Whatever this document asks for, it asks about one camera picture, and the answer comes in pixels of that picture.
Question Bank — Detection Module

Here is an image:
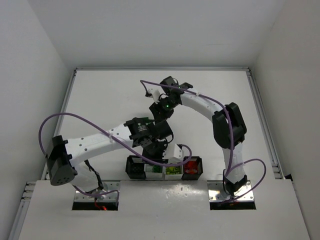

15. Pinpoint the black bin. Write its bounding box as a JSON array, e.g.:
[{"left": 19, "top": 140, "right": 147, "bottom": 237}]
[
  {"left": 181, "top": 156, "right": 203, "bottom": 181},
  {"left": 125, "top": 155, "right": 147, "bottom": 180}
]

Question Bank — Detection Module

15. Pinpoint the long green lego brick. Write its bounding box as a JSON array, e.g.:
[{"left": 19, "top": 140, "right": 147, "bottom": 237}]
[{"left": 139, "top": 117, "right": 153, "bottom": 123}]

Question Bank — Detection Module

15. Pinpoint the far right black bin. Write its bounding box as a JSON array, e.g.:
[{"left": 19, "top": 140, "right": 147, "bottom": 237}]
[{"left": 181, "top": 156, "right": 203, "bottom": 181}]

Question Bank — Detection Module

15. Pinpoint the metal base plate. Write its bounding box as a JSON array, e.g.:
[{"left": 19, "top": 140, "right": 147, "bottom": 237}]
[
  {"left": 207, "top": 181, "right": 255, "bottom": 203},
  {"left": 74, "top": 180, "right": 120, "bottom": 203}
]

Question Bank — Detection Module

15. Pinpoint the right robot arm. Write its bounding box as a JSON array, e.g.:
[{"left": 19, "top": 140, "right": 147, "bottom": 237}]
[{"left": 145, "top": 76, "right": 248, "bottom": 196}]

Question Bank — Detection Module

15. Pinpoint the far left black bin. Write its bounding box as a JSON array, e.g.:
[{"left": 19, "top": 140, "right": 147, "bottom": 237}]
[{"left": 125, "top": 155, "right": 147, "bottom": 180}]

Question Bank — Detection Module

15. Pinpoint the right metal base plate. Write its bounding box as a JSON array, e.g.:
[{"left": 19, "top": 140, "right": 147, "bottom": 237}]
[{"left": 207, "top": 181, "right": 255, "bottom": 203}]

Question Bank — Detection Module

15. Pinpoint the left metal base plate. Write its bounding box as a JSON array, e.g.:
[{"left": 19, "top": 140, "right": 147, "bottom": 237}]
[{"left": 74, "top": 180, "right": 120, "bottom": 203}]

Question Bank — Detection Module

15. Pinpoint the right white bin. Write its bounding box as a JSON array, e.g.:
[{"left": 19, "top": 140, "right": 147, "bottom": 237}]
[{"left": 163, "top": 166, "right": 183, "bottom": 181}]

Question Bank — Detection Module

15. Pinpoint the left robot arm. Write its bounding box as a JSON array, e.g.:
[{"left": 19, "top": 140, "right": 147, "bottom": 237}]
[{"left": 45, "top": 117, "right": 173, "bottom": 194}]

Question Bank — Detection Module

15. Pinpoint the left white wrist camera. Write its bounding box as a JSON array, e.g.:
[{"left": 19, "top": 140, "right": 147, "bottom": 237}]
[{"left": 167, "top": 144, "right": 185, "bottom": 163}]

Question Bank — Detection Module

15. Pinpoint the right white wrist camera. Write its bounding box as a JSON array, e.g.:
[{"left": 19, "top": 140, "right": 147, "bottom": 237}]
[{"left": 145, "top": 88, "right": 161, "bottom": 104}]

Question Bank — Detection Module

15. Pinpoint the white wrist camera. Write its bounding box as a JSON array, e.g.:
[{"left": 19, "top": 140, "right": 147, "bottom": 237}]
[
  {"left": 167, "top": 144, "right": 185, "bottom": 163},
  {"left": 145, "top": 88, "right": 161, "bottom": 104}
]

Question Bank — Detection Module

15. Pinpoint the lime curved lego brick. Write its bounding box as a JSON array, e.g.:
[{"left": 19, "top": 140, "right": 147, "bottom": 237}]
[{"left": 166, "top": 167, "right": 179, "bottom": 174}]

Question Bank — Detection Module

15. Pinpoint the white bin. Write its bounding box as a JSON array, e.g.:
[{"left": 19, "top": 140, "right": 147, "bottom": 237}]
[
  {"left": 163, "top": 166, "right": 183, "bottom": 181},
  {"left": 144, "top": 164, "right": 164, "bottom": 181}
]

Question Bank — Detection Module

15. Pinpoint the left white bin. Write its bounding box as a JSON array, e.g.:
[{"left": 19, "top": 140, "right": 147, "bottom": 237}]
[{"left": 144, "top": 164, "right": 164, "bottom": 181}]

